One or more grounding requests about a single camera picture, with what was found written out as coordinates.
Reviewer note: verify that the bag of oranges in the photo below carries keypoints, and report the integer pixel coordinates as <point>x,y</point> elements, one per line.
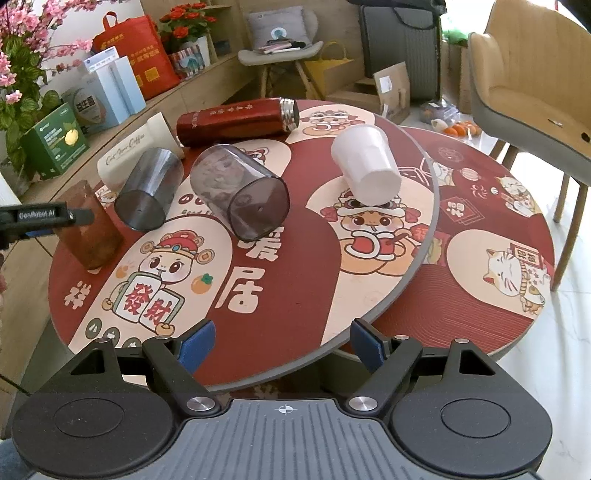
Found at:
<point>458,129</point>

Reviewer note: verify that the lower round red table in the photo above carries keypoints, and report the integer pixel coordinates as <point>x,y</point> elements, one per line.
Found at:
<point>462,251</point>

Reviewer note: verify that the open cardboard box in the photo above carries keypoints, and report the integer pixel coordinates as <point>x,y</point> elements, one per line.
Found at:
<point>387,93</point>

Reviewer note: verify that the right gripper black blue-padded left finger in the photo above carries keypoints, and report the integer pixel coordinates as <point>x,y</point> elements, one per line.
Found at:
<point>174,362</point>

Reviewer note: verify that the white plastic cup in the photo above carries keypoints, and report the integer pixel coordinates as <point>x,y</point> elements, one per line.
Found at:
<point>367,162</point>

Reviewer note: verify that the grey transparent cup centre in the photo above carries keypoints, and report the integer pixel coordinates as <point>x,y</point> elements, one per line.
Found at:
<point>248,199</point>

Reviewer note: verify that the yellow paper bag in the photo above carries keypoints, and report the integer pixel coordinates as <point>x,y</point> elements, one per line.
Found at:
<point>330,75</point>

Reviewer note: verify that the red rose bouquet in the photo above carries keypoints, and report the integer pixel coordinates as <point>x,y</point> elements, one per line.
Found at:
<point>184,23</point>

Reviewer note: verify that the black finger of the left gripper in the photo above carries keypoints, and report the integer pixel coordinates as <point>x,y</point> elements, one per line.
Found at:
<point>22,222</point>

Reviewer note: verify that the dark grey transparent cup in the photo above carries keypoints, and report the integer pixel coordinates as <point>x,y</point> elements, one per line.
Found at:
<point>145,198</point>

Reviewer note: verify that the pink blossom branches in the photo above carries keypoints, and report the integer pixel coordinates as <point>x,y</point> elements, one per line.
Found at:
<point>28,61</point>

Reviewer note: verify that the brown transparent plastic cup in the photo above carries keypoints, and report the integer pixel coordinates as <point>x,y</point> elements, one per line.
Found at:
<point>95,243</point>

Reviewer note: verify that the red gift bag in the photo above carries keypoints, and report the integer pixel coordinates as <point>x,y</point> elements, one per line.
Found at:
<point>137,39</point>

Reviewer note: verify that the light blue gift box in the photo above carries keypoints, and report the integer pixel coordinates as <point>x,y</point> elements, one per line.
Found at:
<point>107,93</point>

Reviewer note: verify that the black bag on suitcase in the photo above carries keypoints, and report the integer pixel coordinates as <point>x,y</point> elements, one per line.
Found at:
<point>437,7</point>

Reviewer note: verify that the upper round red table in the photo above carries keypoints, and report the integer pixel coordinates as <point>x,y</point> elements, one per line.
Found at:
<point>278,303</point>

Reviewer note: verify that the grey square cushion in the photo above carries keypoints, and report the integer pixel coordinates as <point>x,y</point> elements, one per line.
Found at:
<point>281,24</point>

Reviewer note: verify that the wooden sideboard cabinet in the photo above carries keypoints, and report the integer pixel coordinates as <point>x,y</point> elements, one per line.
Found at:
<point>25,312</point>

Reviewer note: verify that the grey chair with cushion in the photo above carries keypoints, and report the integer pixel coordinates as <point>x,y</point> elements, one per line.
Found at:
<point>284,52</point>

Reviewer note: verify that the tan upholstered armchair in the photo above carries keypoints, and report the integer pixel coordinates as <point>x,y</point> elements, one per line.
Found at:
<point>530,89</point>

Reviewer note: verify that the red thermos bottle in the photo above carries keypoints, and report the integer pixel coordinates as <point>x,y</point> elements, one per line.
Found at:
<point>238,121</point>

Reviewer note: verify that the round red table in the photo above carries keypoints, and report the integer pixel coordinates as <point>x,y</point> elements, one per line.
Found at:
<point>462,251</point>
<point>278,303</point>

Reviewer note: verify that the green product box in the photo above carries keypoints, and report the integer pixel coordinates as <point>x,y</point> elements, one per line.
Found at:
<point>54,143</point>

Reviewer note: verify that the grey ribbed suitcase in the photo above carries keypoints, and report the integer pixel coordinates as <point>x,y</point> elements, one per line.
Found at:
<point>391,35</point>

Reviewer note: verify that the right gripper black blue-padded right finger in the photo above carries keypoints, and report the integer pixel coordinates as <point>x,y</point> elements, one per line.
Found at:
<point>390,362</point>

